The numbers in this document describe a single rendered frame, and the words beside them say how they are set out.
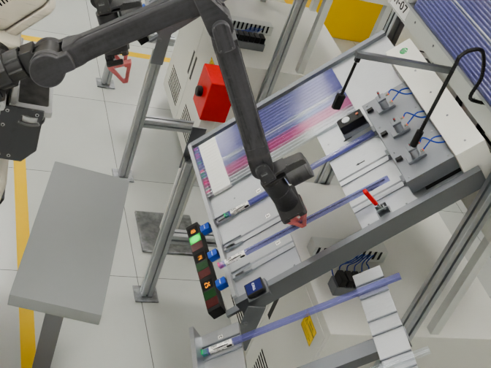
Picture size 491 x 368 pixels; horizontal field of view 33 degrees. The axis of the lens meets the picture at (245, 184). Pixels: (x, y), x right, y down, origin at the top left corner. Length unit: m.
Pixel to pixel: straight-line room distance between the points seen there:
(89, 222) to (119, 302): 0.70
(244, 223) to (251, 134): 0.46
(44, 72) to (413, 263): 1.45
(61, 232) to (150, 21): 0.82
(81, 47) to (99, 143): 2.02
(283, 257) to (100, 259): 0.52
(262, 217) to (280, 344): 0.51
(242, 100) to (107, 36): 0.34
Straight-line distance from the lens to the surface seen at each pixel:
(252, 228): 2.34
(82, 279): 2.30
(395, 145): 2.22
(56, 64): 1.85
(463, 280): 2.45
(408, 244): 2.87
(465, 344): 2.67
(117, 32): 1.84
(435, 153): 2.16
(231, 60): 1.88
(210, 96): 2.98
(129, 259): 3.29
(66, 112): 4.00
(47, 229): 2.42
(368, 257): 2.68
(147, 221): 3.47
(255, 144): 1.98
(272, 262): 2.23
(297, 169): 2.05
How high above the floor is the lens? 2.20
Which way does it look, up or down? 34 degrees down
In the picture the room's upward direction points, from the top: 22 degrees clockwise
